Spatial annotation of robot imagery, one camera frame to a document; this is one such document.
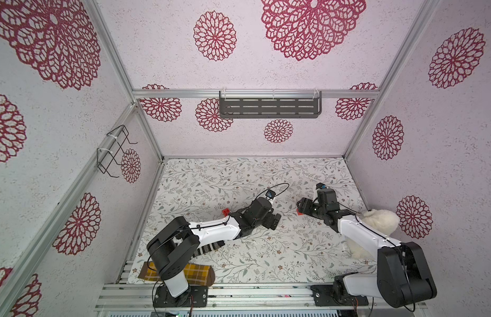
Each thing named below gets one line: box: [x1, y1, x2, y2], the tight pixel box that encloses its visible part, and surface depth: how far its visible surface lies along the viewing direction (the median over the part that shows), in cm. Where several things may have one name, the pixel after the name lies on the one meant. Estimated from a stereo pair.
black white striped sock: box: [192, 239, 226, 257], surface depth 87 cm
